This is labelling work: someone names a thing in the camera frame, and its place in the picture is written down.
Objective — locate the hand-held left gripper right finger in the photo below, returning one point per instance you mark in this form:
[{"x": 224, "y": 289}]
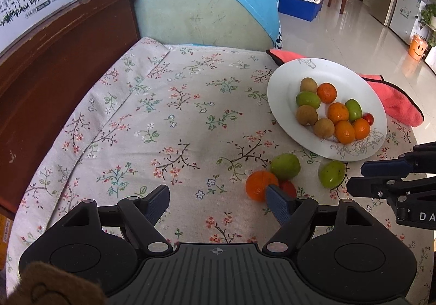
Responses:
[{"x": 277, "y": 203}]

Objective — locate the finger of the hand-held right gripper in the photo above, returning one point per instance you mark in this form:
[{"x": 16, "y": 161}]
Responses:
[
  {"x": 368, "y": 186},
  {"x": 385, "y": 167}
]

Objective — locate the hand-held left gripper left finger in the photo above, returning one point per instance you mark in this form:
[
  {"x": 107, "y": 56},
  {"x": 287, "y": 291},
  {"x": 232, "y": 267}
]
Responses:
[{"x": 158, "y": 201}]

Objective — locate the red cherry tomato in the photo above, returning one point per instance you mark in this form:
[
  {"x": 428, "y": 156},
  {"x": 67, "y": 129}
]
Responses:
[
  {"x": 289, "y": 188},
  {"x": 368, "y": 118}
]

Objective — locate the large orange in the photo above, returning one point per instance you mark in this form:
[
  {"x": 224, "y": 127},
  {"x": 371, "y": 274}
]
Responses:
[{"x": 259, "y": 186}]

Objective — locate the large green jujube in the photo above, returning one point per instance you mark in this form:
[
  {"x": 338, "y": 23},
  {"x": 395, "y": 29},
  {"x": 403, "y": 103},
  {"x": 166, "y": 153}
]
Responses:
[{"x": 285, "y": 166}]

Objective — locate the small orange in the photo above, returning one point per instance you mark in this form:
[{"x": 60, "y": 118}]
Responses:
[
  {"x": 338, "y": 112},
  {"x": 344, "y": 131},
  {"x": 326, "y": 92},
  {"x": 361, "y": 128}
]

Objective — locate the brown longan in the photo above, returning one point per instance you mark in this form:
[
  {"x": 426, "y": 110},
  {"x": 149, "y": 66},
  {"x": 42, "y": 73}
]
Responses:
[
  {"x": 324, "y": 127},
  {"x": 307, "y": 114},
  {"x": 308, "y": 84}
]

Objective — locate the white floral plate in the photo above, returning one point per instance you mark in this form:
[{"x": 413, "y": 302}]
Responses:
[{"x": 284, "y": 94}]

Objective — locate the pink towel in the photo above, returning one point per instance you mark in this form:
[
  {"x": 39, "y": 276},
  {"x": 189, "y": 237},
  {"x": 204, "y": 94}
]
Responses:
[{"x": 398, "y": 104}]

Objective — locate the floral cloth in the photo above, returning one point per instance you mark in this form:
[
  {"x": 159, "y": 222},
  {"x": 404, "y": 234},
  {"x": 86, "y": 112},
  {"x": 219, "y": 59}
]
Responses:
[{"x": 187, "y": 104}]

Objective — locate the orange smiley bucket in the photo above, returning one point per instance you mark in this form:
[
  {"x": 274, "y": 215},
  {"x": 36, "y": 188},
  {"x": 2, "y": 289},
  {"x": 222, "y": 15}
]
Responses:
[{"x": 418, "y": 48}]

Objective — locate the brown fuzzy sleeve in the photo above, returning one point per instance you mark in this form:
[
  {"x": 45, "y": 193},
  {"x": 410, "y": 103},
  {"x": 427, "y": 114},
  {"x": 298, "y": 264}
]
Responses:
[{"x": 51, "y": 286}]

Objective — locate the small white refrigerator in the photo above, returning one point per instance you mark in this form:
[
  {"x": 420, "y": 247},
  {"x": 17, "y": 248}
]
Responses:
[{"x": 407, "y": 15}]

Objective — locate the orange box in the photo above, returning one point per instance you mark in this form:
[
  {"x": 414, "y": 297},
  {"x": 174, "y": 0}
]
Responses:
[{"x": 6, "y": 240}]

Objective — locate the green potted plant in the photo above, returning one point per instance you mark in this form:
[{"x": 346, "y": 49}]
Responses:
[{"x": 428, "y": 15}]

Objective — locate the houndstooth cloth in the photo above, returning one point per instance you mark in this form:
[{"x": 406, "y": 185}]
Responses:
[{"x": 278, "y": 40}]

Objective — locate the wooden headboard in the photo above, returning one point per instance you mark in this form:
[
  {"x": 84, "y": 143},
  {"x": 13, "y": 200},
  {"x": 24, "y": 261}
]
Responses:
[{"x": 51, "y": 70}]

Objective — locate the blue plastic bin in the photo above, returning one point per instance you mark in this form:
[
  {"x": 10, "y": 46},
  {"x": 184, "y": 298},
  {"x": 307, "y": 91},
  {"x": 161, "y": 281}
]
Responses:
[{"x": 299, "y": 9}]

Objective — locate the green cushion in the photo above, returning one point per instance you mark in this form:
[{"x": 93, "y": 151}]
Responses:
[{"x": 190, "y": 19}]

